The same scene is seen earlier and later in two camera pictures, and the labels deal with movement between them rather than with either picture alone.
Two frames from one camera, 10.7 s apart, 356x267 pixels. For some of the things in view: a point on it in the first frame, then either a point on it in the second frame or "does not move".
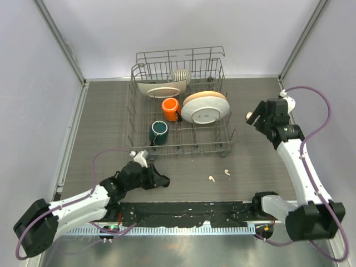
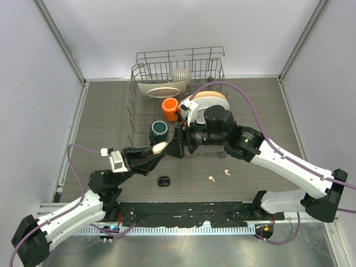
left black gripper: (154, 178) -> (142, 159)
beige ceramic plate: (204, 94) does not move
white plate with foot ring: (204, 110) does not move
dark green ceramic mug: (158, 132) does not move
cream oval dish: (164, 89) does not move
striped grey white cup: (180, 74) does not move
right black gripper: (260, 110) -> (176, 147)
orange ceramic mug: (170, 106) does not move
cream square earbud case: (248, 115) -> (158, 147)
